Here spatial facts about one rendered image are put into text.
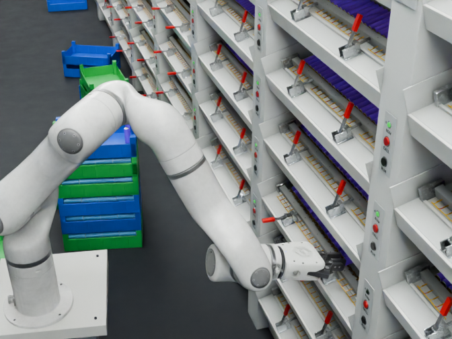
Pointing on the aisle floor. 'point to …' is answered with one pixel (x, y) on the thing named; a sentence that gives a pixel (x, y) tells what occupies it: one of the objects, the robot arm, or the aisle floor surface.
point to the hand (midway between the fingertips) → (334, 261)
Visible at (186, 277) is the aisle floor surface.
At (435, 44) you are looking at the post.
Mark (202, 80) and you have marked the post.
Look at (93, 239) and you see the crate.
